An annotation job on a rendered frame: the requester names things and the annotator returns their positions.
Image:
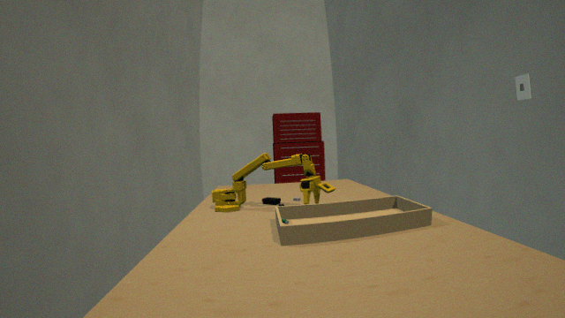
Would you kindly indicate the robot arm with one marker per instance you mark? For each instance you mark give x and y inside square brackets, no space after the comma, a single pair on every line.
[225,201]

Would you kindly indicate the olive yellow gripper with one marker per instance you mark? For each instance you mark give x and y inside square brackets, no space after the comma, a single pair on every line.
[307,186]

